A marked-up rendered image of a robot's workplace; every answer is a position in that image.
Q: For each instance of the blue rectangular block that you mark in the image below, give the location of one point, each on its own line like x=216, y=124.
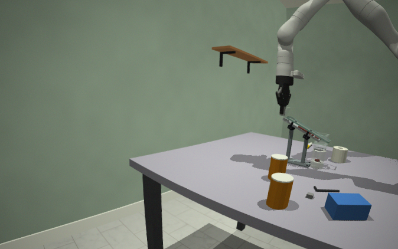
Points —
x=344, y=206

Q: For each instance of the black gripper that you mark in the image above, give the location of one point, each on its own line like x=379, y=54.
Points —
x=283, y=94

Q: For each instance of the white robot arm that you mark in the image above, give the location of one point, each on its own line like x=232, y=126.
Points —
x=368, y=12

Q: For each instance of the clear glass vial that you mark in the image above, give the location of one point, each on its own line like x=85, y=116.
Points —
x=317, y=159

